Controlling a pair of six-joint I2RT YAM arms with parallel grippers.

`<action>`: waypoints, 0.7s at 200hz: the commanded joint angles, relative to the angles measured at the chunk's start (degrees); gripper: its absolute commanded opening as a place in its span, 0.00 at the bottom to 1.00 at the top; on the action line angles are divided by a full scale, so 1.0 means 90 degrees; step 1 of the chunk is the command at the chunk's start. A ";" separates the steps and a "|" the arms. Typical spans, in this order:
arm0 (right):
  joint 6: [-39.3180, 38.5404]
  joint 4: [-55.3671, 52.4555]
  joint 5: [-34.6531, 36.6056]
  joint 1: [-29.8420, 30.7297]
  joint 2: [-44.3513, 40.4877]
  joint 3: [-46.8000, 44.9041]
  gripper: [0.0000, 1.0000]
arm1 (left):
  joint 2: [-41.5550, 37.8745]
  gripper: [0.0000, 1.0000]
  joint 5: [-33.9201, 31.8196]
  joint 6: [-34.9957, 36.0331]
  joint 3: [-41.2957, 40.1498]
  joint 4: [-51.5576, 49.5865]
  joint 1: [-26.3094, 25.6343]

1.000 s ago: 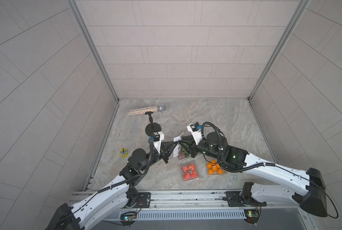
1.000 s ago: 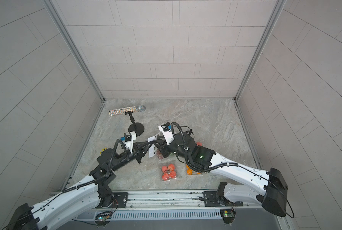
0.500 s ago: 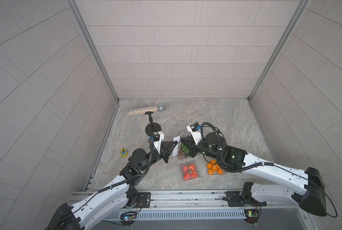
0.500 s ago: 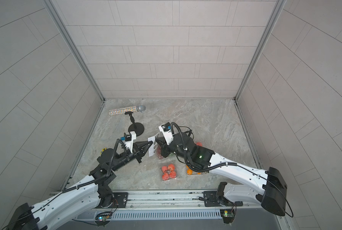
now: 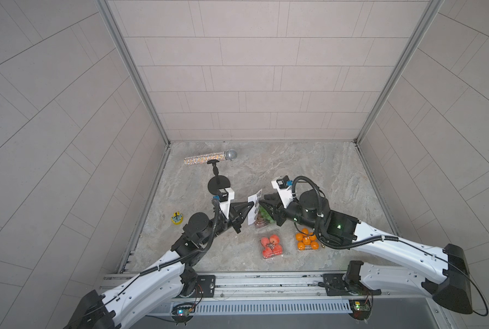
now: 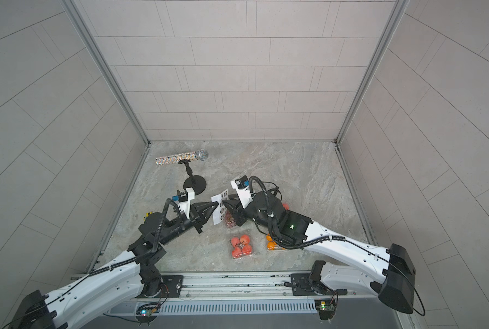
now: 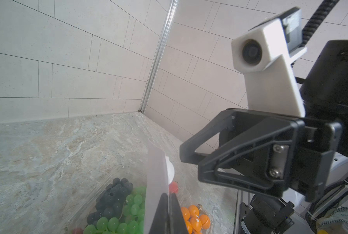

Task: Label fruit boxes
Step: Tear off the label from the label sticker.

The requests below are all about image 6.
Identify clear grape box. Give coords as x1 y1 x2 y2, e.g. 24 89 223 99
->
224 210 237 228

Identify clear orange fruit box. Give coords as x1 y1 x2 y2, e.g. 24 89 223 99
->
266 235 281 251

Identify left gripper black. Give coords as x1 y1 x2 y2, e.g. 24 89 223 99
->
158 203 218 247

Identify right circuit board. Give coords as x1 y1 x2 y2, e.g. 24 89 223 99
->
314 299 337 321

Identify glitter microphone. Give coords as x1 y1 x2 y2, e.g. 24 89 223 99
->
155 149 209 165

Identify black microphone stand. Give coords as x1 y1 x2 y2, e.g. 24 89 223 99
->
179 159 207 195

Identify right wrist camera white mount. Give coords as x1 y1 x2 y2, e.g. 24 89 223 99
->
231 175 253 208

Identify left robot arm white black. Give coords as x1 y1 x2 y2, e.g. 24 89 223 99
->
5 199 219 328

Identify circuit board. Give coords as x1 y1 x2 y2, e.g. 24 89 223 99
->
136 303 160 325
314 299 337 321

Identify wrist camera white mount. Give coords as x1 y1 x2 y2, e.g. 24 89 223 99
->
173 187 195 219
231 175 253 208

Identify clear red fruit box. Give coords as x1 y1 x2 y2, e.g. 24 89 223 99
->
228 232 255 260

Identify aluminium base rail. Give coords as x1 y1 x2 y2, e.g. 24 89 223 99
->
63 269 405 317

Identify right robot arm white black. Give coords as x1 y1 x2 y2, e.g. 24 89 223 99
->
224 175 421 314

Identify white sticker sheet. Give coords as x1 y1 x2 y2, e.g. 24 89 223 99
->
211 189 229 226

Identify left circuit board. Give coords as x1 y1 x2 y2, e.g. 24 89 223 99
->
136 303 160 325

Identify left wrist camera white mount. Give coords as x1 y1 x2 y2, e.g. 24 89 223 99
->
173 187 195 219

